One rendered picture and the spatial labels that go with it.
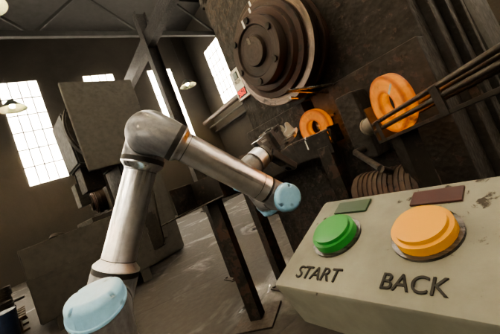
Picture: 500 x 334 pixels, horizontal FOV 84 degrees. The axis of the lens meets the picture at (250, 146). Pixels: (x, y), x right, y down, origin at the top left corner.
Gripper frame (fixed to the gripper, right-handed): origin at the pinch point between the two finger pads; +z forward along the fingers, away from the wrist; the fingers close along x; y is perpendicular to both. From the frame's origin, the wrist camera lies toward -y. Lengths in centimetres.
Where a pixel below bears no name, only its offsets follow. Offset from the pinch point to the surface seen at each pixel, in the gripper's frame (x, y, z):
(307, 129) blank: 4.0, -4.1, 11.2
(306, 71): -8.7, 15.9, 14.9
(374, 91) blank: -36.0, 1.7, -3.8
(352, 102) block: -21.3, -1.3, 8.5
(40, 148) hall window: 1002, 290, 56
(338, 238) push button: -57, 6, -64
